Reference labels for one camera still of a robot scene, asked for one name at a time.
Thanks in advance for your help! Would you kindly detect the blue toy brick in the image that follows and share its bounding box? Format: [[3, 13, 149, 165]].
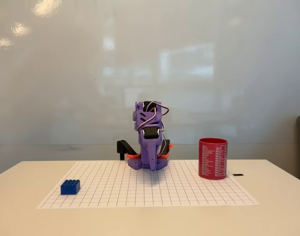
[[60, 179, 81, 195]]

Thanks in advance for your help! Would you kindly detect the red printed cup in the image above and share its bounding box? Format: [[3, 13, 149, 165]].
[[198, 138, 228, 181]]

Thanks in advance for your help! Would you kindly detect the black clamp with orange pad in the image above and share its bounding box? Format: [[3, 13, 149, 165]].
[[159, 139, 174, 158], [116, 139, 141, 161]]

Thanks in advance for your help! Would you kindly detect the white grid paper mat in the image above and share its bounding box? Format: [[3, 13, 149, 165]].
[[36, 161, 261, 209]]

